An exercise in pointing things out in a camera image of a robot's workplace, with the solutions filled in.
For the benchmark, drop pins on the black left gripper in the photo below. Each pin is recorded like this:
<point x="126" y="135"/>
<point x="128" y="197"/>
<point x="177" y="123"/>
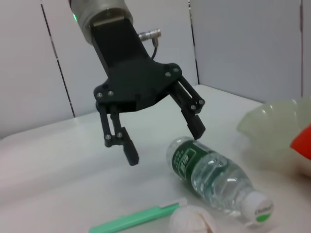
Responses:
<point x="131" y="80"/>

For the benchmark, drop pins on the white garlic bulb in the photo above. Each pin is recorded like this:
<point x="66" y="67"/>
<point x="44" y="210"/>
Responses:
<point x="189" y="221"/>

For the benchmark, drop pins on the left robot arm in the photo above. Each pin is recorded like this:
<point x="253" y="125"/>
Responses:
<point x="97" y="12"/>

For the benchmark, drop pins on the clear water bottle green label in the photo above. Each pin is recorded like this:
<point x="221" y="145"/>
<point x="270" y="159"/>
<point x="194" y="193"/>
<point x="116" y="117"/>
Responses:
<point x="209" y="177"/>

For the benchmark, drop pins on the green pen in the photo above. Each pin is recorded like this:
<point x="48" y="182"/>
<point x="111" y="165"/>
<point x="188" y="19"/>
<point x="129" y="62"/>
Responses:
<point x="136" y="218"/>

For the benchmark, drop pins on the pale green glass bowl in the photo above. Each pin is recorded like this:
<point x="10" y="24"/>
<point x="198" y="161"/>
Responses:
<point x="272" y="136"/>

